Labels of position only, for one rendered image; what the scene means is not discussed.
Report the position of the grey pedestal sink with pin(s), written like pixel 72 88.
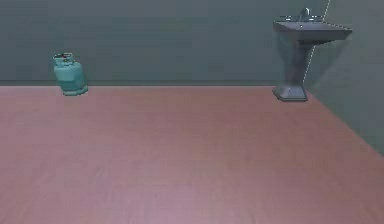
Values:
pixel 296 50

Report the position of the teal gas canister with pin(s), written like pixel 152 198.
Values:
pixel 70 76

